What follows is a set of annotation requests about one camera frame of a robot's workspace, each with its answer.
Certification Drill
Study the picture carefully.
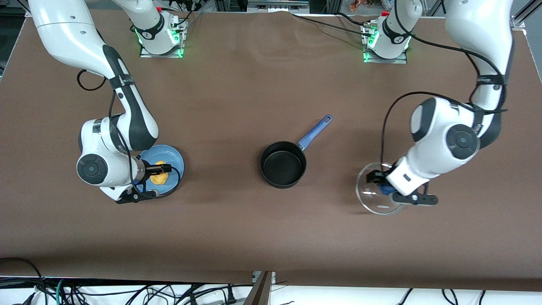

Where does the blue round plate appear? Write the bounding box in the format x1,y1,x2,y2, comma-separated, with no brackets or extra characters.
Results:
138,144,185,199

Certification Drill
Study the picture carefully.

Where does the long black table cable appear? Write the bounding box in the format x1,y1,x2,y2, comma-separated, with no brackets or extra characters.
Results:
291,14,373,37

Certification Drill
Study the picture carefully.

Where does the aluminium frame profile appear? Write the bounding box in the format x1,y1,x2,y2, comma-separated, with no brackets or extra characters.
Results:
510,0,542,30

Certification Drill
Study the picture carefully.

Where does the glass lid with blue knob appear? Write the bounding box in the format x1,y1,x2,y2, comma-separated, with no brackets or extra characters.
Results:
356,162,405,216

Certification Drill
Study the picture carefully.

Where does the yellow potato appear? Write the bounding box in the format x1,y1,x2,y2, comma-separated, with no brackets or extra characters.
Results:
149,161,171,185

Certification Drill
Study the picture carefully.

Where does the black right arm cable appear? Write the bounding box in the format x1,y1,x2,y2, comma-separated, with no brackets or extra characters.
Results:
76,70,172,197

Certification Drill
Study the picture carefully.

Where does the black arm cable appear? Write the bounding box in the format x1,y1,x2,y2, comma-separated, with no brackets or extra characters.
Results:
76,70,172,197
380,0,509,178

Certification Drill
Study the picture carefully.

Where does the short black table cable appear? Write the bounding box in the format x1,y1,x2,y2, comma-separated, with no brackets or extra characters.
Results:
335,12,367,25

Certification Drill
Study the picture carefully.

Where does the black pot with blue handle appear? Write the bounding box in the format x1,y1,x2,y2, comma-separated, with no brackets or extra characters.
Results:
260,114,334,189

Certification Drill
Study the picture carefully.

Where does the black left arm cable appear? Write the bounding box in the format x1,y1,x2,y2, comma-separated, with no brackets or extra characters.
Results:
380,0,509,178

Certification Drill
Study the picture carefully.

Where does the black floor cable loop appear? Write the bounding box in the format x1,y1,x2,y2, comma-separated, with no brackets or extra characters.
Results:
0,257,48,305

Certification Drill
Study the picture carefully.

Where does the brown table cloth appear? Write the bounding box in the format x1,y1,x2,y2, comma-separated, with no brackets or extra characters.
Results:
0,8,542,293

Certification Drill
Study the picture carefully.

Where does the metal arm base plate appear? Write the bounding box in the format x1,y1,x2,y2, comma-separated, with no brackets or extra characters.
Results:
362,21,409,64
140,17,187,58

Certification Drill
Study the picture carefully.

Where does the grey equipment box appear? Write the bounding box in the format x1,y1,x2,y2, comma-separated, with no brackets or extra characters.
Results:
248,0,310,13

